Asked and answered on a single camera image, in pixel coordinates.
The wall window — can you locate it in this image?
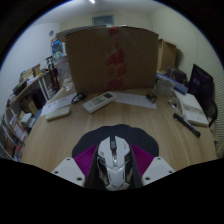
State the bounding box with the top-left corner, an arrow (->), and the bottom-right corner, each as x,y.
92,14 -> 115,27

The clear plastic container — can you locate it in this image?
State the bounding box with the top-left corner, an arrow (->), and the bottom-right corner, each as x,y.
156,79 -> 175,98

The black office chair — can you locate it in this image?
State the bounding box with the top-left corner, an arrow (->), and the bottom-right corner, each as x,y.
187,63 -> 219,129

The dark grey scalloped mouse pad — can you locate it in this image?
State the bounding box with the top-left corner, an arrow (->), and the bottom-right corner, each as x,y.
71,124 -> 160,159

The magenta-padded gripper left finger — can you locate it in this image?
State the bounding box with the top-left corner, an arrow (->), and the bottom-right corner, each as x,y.
50,143 -> 101,190

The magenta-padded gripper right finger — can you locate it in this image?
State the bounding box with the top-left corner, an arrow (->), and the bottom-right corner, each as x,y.
128,143 -> 176,189

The white and grey computer mouse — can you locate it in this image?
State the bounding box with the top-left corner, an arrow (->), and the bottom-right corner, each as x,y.
95,135 -> 134,192

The large brown cardboard box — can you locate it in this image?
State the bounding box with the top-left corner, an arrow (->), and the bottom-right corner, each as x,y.
64,25 -> 160,95

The white book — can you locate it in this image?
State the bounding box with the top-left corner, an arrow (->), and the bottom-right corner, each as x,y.
174,90 -> 210,128

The black marker pen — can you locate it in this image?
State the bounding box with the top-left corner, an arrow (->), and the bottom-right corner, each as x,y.
172,112 -> 202,138

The blue book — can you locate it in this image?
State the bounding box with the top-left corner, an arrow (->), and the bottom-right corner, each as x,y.
156,72 -> 189,95

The shelf unit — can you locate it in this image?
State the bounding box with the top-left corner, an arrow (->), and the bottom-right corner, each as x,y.
0,63 -> 56,161

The tall open cardboard box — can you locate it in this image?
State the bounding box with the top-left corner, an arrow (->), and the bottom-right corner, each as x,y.
156,38 -> 178,73

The small dark brown object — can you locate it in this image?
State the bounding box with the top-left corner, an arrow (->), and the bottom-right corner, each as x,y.
145,92 -> 158,103

